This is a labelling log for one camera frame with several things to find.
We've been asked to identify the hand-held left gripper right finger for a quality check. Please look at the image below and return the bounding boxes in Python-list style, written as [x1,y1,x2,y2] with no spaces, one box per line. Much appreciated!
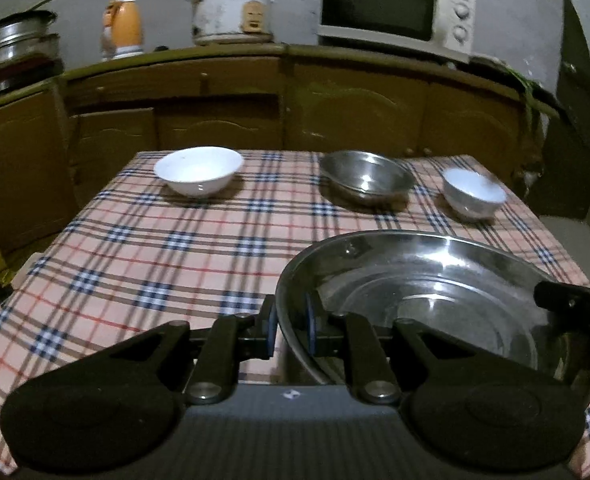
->
[305,294,482,407]

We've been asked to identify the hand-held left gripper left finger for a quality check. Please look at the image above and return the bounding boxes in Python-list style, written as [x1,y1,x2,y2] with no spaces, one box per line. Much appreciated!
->
[92,294,279,407]

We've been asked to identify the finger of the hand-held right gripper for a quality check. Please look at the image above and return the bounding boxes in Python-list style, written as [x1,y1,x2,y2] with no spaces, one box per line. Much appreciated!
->
[533,280,590,342]

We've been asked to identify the large steel basin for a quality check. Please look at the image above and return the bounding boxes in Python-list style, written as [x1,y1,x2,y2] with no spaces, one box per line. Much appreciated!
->
[275,230,590,411]

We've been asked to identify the small white bowl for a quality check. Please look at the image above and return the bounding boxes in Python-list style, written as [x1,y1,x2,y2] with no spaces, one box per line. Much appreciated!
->
[442,168,507,221]

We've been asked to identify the small steel bowl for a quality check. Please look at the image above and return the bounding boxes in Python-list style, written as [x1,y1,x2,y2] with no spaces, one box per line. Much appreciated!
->
[319,150,416,202]

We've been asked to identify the large white bowl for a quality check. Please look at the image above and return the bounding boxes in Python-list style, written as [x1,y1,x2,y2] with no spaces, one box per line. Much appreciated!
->
[154,146,244,197]

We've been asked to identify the plaid tablecloth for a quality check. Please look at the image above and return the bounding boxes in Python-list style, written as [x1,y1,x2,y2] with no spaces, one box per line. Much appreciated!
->
[0,149,590,479]

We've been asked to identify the dark door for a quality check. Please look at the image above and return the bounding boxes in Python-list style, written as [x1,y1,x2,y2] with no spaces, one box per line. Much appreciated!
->
[540,0,590,221]

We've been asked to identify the wooden kitchen cabinet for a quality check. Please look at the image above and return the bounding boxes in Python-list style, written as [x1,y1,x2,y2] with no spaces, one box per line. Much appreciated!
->
[0,42,562,261]

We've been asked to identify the green vegetables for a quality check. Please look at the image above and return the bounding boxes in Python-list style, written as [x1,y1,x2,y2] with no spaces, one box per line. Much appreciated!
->
[475,54,546,107]

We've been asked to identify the white rice cooker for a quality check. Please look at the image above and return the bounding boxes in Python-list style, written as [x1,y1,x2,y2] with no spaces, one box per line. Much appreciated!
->
[185,0,276,47]

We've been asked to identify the white microwave oven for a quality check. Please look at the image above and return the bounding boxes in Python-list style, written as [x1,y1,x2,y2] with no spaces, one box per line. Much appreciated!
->
[317,0,476,65]

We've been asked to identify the orange electric kettle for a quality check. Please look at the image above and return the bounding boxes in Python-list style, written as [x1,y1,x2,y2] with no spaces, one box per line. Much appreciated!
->
[100,0,147,61]

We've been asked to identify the stacked steel pots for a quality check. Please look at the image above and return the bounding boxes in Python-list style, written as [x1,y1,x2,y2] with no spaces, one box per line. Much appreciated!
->
[0,10,64,99]

